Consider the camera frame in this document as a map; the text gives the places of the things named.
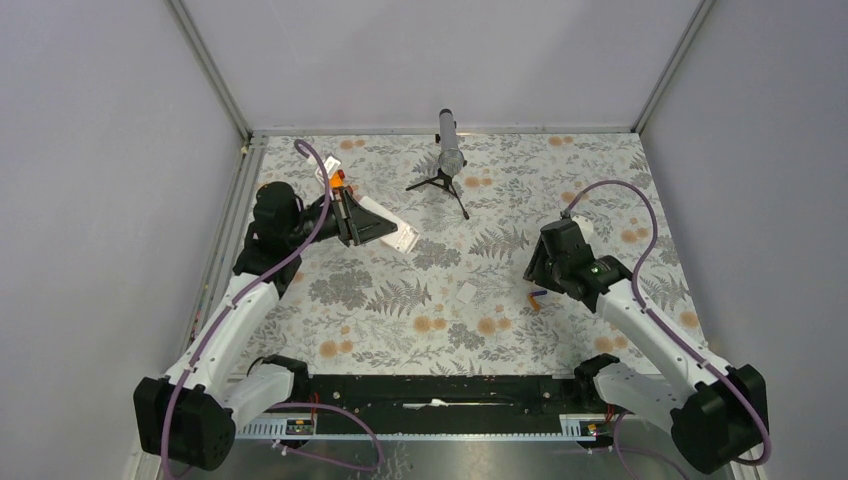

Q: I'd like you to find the floral patterned table mat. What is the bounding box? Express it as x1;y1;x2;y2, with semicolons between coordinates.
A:
235;134;704;375

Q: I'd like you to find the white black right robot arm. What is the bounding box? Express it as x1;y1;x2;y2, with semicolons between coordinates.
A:
524;217;768;474

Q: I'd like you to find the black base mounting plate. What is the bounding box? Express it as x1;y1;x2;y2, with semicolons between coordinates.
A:
285;375;622;437

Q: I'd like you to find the aluminium frame rail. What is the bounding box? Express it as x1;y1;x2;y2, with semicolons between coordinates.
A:
164;0;253;145

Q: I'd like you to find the white remote battery cover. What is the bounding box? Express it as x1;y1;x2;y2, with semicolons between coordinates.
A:
456;282;477;303

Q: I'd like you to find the slotted grey cable duct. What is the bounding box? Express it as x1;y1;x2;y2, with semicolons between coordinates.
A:
231;415;617;444

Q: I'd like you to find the white air conditioner remote control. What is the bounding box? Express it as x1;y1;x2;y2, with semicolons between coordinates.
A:
359;196;421;255

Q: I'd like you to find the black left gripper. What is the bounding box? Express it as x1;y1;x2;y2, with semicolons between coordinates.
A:
286;186;397;248

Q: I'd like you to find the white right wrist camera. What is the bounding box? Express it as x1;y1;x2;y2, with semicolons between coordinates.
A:
571;215;595;242

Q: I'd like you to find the orange battery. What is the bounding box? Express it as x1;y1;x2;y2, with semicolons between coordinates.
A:
528;295;541;311

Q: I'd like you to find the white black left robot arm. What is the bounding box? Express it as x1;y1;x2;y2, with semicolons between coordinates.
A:
133;182;398;471

